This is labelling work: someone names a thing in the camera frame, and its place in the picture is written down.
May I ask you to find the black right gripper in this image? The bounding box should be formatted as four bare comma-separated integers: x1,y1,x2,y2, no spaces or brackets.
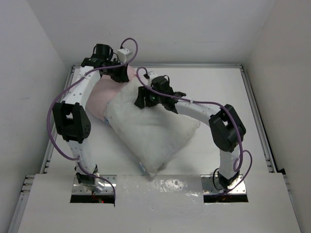
135,85,164,108

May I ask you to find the white pillow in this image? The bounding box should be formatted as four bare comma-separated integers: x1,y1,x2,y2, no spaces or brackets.
105,80,200,177

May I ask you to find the blue white pillow label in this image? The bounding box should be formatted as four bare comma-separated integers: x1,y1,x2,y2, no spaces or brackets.
139,162,147,173

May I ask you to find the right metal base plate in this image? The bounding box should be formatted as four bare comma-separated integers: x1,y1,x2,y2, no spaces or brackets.
202,174,247,195

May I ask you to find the white front cover board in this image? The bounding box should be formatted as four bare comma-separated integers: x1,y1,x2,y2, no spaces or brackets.
19,174,300,233

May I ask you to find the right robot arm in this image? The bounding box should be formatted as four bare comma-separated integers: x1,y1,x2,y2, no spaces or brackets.
135,72,246,190

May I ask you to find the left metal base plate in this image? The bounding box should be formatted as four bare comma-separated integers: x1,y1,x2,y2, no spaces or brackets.
71,177,114,195

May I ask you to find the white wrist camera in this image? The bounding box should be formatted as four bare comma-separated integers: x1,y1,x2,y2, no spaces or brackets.
117,48,132,64
148,71,157,85

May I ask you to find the metal base plate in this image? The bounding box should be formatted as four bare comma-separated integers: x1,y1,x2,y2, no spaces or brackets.
202,174,247,195
71,177,114,195

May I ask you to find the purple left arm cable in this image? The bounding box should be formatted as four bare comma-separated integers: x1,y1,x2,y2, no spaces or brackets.
46,37,139,195

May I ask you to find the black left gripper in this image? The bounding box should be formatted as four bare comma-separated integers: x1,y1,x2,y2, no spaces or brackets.
104,58,129,83

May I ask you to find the aluminium table frame rail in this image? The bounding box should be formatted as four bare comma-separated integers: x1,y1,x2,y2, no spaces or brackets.
17,64,284,230

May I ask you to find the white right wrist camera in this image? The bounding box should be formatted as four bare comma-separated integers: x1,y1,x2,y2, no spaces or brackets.
148,71,157,85

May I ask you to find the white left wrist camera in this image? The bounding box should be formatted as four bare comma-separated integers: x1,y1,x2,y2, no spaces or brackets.
117,48,132,64

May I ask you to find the pink pillowcase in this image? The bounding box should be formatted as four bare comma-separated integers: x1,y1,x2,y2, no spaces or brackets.
86,75,126,121

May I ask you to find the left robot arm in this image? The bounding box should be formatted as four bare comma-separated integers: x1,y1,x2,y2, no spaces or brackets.
52,44,132,193

